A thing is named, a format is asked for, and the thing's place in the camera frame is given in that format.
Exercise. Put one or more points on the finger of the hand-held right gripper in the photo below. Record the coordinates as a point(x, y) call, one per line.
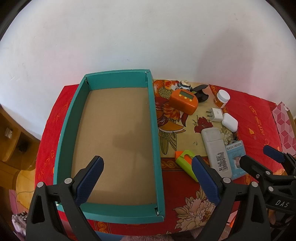
point(274, 153)
point(254, 168)

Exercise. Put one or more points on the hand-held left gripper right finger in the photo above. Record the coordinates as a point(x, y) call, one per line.
point(205, 178)

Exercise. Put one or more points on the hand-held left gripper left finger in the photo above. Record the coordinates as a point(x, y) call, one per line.
point(92, 176)

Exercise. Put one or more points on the blue card holder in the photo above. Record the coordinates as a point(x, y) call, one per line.
point(235, 160)

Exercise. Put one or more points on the green orange utility knife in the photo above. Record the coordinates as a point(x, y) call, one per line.
point(185, 161)

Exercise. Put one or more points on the white remote control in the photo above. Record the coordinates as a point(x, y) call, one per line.
point(216, 150)

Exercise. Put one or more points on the teal cardboard box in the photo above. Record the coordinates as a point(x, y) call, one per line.
point(115, 139)

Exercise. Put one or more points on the white earbuds case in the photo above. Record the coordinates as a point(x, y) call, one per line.
point(229, 122)

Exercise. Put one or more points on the white charger plug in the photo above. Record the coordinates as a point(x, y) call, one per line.
point(217, 115)

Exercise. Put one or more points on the white-lidded orange jar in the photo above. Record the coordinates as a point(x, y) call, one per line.
point(222, 97)

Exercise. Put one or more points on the orange digital timer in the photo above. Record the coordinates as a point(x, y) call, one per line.
point(182, 102)

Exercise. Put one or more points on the pink patterned gift bag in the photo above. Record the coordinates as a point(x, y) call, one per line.
point(283, 125)

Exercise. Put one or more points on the small black shelf object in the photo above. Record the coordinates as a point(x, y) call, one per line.
point(22, 147)

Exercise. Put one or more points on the wooden shelf unit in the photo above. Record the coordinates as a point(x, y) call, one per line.
point(13, 162)

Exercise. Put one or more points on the pink floor mat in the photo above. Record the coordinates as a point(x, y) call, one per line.
point(13, 201)

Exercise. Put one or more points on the black plastic object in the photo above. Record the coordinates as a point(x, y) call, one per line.
point(200, 93)

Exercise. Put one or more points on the black white dotted bag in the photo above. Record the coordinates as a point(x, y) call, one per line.
point(20, 222)

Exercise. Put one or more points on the small white shelf object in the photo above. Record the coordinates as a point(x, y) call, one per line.
point(8, 133)

